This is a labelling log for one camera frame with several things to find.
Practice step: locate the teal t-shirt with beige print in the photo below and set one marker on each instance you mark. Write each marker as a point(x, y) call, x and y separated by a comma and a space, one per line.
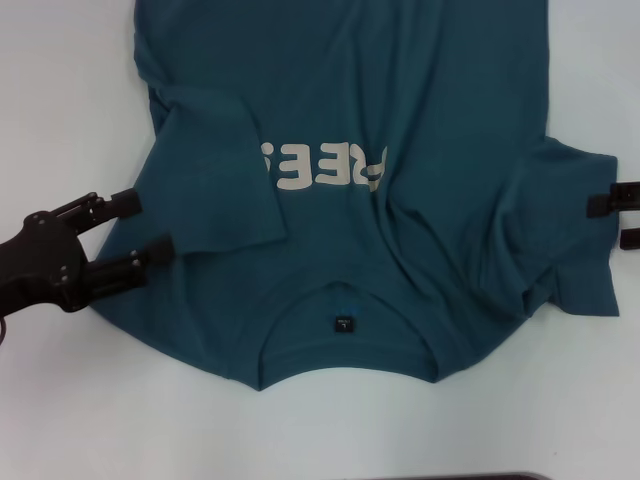
point(350, 280)

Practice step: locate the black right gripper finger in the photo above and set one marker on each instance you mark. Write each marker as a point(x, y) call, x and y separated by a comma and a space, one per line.
point(615, 200)
point(631, 238)

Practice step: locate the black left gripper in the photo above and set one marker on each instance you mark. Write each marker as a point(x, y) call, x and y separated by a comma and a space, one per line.
point(40, 265)

